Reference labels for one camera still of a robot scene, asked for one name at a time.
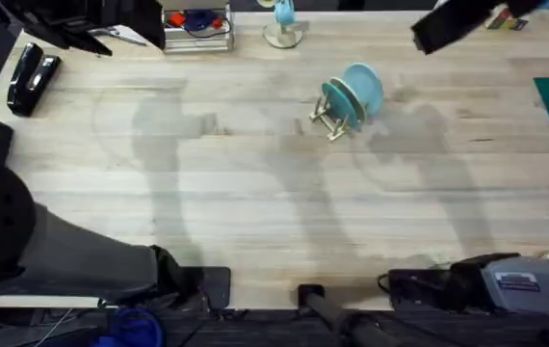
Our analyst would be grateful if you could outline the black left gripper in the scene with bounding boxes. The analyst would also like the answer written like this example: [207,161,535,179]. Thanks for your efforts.
[0,0,166,58]

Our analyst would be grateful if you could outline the small wooden peg rack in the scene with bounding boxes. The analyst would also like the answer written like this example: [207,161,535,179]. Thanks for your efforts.
[308,93,353,143]

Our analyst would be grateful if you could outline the black stapler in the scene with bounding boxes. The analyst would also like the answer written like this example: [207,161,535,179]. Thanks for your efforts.
[6,41,63,119]

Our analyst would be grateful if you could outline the clear box with parts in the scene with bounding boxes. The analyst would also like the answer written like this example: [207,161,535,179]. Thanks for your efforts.
[162,3,235,54]

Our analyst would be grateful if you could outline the light blue cup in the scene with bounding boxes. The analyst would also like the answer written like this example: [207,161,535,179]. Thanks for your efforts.
[274,0,297,27]

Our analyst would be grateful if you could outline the teal plate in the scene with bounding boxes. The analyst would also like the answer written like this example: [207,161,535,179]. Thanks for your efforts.
[321,80,359,129]

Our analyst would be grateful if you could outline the grey-green plate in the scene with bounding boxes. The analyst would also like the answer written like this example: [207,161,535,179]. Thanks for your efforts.
[329,76,368,124]

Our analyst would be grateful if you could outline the light blue plate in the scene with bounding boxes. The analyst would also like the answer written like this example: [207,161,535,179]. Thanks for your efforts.
[341,62,385,118]

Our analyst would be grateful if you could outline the blue cloth bag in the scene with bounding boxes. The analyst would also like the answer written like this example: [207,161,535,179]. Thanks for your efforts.
[90,307,166,347]

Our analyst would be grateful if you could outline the coloured toy blocks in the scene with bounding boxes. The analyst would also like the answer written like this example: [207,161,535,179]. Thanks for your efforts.
[485,7,530,32]

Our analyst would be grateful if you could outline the black rail post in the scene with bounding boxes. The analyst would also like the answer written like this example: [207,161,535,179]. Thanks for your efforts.
[297,283,401,347]

